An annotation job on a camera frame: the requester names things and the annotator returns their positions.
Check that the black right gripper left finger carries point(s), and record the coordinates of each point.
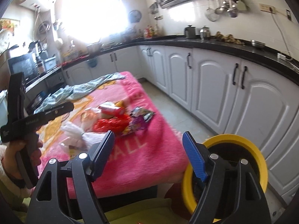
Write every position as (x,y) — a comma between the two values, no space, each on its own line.
(99,155)

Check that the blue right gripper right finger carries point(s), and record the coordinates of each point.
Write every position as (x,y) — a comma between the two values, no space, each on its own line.
(197,154)

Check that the white plastic bag bundle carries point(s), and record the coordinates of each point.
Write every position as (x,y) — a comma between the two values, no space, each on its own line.
(79,139)

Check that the red crinkled wrapper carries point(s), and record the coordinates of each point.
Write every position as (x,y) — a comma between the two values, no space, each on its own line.
(116,124)

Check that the red cylindrical can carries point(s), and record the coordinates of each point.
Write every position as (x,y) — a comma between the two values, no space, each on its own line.
(110,108)

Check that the purple snack wrapper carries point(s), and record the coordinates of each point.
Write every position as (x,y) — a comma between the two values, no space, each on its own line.
(140,118)

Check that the yellow rimmed trash bin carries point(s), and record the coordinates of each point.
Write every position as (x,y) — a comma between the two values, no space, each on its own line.
(234,191)

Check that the pink fleece blanket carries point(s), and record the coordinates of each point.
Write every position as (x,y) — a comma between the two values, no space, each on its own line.
(139,160)

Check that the light blue cloth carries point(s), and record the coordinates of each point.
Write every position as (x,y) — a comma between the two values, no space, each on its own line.
(76,92)

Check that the green cushion seat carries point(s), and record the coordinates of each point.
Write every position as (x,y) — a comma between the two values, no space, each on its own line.
(156,210)

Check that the black microwave oven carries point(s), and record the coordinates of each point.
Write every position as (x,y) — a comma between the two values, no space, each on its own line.
(25,64)

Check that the white lower cabinets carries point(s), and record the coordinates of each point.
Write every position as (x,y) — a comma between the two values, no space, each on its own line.
(228,94)

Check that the steel stock pot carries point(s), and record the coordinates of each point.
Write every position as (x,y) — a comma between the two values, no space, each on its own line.
(93,48)

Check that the ginger pile on counter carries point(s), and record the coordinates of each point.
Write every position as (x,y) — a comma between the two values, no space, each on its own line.
(229,38)

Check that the black countertop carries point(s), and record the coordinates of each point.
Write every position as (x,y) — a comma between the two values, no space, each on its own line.
(266,57)

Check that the steel kettle pot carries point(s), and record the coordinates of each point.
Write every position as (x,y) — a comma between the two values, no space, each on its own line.
(205,33)

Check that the dark teapot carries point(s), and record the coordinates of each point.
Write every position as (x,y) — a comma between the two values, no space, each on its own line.
(190,31)

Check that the steel bowl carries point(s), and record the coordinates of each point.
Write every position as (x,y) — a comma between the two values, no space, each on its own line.
(257,44)

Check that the hanging strainer ladle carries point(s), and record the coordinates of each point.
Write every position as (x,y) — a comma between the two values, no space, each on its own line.
(211,14)

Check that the small wall fan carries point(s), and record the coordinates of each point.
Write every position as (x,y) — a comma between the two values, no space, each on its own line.
(135,16)

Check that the wall power strip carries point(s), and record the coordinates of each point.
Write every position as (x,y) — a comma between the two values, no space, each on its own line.
(267,8)

